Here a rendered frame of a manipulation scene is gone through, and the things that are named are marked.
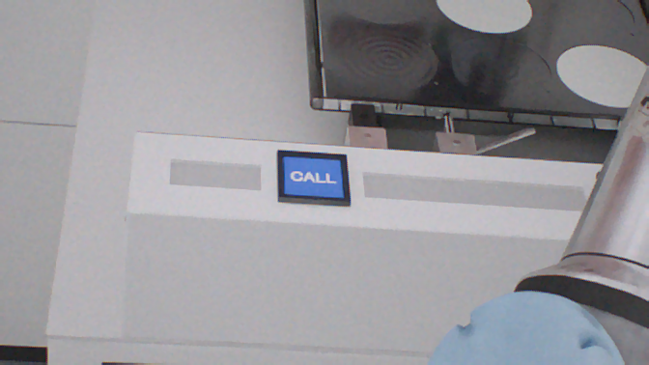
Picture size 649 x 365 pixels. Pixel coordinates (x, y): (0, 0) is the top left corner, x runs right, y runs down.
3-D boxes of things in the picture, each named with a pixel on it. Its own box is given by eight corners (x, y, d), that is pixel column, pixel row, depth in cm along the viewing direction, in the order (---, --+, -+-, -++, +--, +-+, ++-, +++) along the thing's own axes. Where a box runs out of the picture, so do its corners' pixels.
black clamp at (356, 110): (347, 121, 120) (352, 98, 118) (371, 123, 120) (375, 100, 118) (350, 145, 117) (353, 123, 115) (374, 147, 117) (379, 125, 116)
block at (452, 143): (430, 154, 118) (437, 129, 116) (466, 157, 118) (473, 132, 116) (439, 215, 112) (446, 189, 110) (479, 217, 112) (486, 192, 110)
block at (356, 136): (343, 149, 117) (348, 123, 115) (380, 152, 117) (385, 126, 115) (348, 210, 111) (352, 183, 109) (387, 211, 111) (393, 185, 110)
